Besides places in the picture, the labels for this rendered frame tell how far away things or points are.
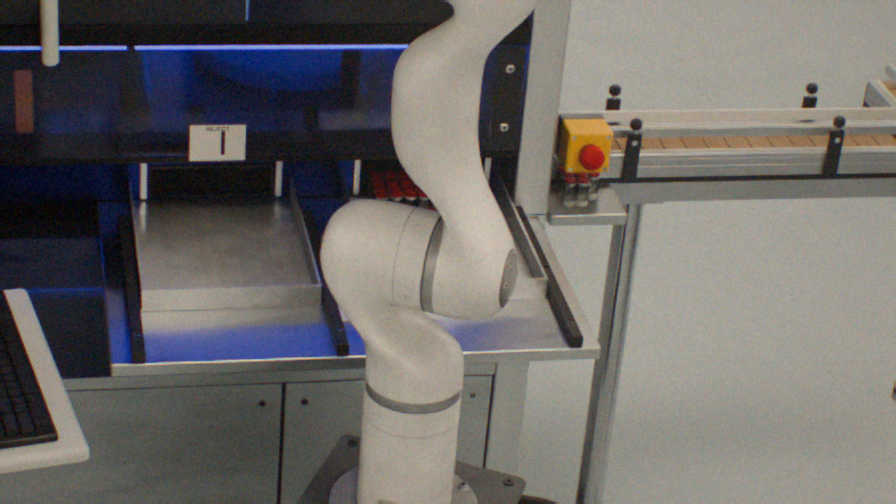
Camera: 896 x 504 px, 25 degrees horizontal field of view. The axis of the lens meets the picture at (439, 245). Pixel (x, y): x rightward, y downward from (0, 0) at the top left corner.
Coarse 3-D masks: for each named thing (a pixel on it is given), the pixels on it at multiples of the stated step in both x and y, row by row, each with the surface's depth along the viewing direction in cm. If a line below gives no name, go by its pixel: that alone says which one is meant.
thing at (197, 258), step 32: (160, 224) 313; (192, 224) 314; (224, 224) 315; (256, 224) 316; (288, 224) 316; (160, 256) 305; (192, 256) 305; (224, 256) 306; (256, 256) 307; (288, 256) 308; (160, 288) 296; (192, 288) 290; (224, 288) 291; (256, 288) 292; (288, 288) 293; (320, 288) 294
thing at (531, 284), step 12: (348, 192) 320; (504, 192) 325; (504, 204) 326; (504, 216) 324; (516, 216) 318; (516, 228) 318; (516, 240) 318; (528, 240) 311; (516, 252) 314; (528, 252) 311; (528, 264) 311; (540, 264) 305; (528, 276) 308; (540, 276) 304; (516, 288) 301; (528, 288) 301; (540, 288) 301
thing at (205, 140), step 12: (192, 132) 307; (204, 132) 307; (216, 132) 308; (228, 132) 308; (240, 132) 308; (192, 144) 308; (204, 144) 308; (216, 144) 309; (228, 144) 309; (240, 144) 309; (192, 156) 309; (204, 156) 309; (216, 156) 310; (228, 156) 310; (240, 156) 310
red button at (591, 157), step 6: (582, 150) 319; (588, 150) 318; (594, 150) 318; (600, 150) 319; (582, 156) 318; (588, 156) 318; (594, 156) 318; (600, 156) 318; (582, 162) 319; (588, 162) 318; (594, 162) 319; (600, 162) 319; (588, 168) 319; (594, 168) 319
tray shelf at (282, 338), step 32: (320, 224) 318; (160, 320) 289; (192, 320) 290; (224, 320) 290; (256, 320) 291; (288, 320) 292; (320, 320) 292; (448, 320) 295; (480, 320) 296; (512, 320) 296; (544, 320) 297; (576, 320) 298; (128, 352) 281; (160, 352) 282; (192, 352) 282; (224, 352) 283; (256, 352) 283; (288, 352) 284; (320, 352) 285; (352, 352) 285; (480, 352) 288; (512, 352) 289; (544, 352) 290; (576, 352) 291
